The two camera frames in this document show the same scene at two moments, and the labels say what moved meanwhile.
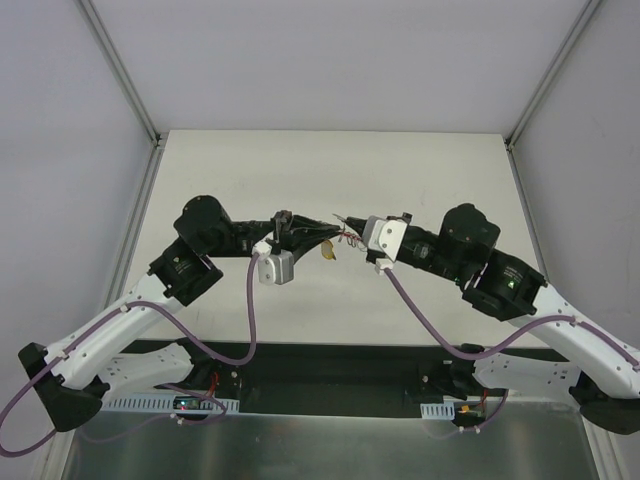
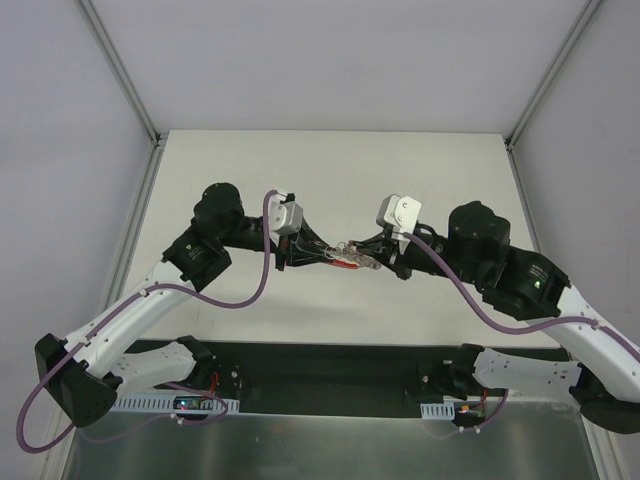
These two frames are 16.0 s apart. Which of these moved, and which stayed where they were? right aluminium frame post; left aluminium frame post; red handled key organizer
Moved: red handled key organizer
Stayed: right aluminium frame post; left aluminium frame post
